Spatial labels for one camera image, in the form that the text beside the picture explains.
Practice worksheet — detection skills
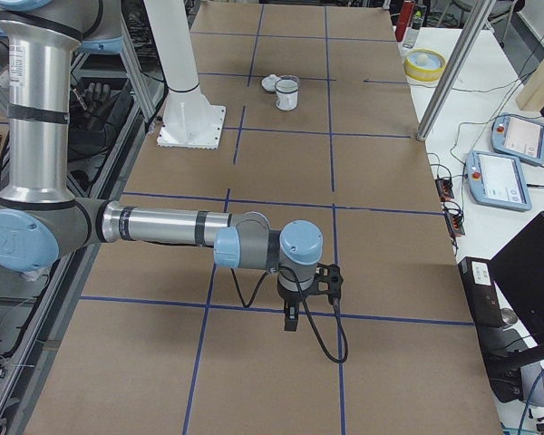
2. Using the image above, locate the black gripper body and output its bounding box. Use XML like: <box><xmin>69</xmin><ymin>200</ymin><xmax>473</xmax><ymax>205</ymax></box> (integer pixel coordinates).
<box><xmin>278</xmin><ymin>284</ymin><xmax>306</xmax><ymax>319</ymax></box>

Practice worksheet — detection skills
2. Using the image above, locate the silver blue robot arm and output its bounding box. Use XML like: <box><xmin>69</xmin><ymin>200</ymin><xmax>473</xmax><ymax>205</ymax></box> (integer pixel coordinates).
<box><xmin>0</xmin><ymin>1</ymin><xmax>323</xmax><ymax>331</ymax></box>

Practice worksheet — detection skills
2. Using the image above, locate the white enamel cup blue rim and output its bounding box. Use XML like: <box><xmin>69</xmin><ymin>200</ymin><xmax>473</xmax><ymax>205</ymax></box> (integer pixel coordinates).
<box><xmin>276</xmin><ymin>90</ymin><xmax>299</xmax><ymax>111</ymax></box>

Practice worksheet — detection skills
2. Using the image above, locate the black desktop box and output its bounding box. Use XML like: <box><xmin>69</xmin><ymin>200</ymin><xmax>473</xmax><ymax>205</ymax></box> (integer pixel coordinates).
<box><xmin>458</xmin><ymin>256</ymin><xmax>519</xmax><ymax>328</ymax></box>

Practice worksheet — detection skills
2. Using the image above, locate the small white bowl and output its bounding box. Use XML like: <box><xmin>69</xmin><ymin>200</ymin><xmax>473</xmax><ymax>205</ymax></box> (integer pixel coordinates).
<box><xmin>261</xmin><ymin>74</ymin><xmax>279</xmax><ymax>92</ymax></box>

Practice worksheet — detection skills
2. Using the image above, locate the near teach pendant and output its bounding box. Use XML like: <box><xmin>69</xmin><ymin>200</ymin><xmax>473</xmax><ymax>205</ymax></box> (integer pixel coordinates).
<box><xmin>465</xmin><ymin>150</ymin><xmax>532</xmax><ymax>211</ymax></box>

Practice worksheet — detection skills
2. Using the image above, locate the teach pendant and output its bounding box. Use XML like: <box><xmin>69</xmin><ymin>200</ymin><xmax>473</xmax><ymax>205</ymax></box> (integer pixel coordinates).
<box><xmin>465</xmin><ymin>150</ymin><xmax>532</xmax><ymax>211</ymax></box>
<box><xmin>491</xmin><ymin>113</ymin><xmax>544</xmax><ymax>166</ymax></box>

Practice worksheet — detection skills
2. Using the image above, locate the black computer monitor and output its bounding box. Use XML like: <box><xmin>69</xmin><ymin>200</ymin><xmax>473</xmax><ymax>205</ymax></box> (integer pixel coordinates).
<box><xmin>490</xmin><ymin>211</ymin><xmax>544</xmax><ymax>343</ymax></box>

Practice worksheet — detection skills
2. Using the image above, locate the yellow tape roll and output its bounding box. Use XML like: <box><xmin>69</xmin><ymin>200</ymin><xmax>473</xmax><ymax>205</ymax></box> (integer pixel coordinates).
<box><xmin>403</xmin><ymin>48</ymin><xmax>447</xmax><ymax>82</ymax></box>

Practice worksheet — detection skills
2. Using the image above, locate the far teach pendant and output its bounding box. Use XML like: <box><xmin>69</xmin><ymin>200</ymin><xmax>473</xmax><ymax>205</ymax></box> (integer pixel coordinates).
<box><xmin>491</xmin><ymin>113</ymin><xmax>544</xmax><ymax>166</ymax></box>

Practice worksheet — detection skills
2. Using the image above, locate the red bottle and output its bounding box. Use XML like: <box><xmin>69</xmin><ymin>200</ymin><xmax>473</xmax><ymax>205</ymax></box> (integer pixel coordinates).
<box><xmin>395</xmin><ymin>0</ymin><xmax>414</xmax><ymax>42</ymax></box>

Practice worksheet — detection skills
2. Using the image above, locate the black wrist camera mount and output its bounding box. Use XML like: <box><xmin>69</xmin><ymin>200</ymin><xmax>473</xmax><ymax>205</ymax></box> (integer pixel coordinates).
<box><xmin>309</xmin><ymin>263</ymin><xmax>344</xmax><ymax>307</ymax></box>

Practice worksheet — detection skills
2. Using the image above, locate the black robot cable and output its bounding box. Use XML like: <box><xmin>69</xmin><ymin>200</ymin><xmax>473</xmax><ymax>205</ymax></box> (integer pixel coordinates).
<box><xmin>228</xmin><ymin>265</ymin><xmax>349</xmax><ymax>363</ymax></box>

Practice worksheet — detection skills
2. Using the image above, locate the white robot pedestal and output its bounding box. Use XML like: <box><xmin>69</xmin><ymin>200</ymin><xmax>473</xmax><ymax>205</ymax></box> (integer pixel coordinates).
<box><xmin>144</xmin><ymin>0</ymin><xmax>226</xmax><ymax>150</ymax></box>

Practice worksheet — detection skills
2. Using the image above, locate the aluminium frame post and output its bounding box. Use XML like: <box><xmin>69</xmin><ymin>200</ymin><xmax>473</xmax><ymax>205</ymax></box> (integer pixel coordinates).
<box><xmin>416</xmin><ymin>0</ymin><xmax>497</xmax><ymax>141</ymax></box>

